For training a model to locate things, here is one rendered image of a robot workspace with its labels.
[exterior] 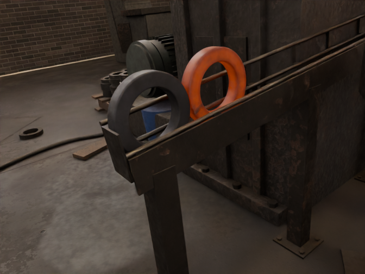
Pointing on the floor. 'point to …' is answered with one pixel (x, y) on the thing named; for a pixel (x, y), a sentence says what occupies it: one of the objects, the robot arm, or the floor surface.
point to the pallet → (109, 88)
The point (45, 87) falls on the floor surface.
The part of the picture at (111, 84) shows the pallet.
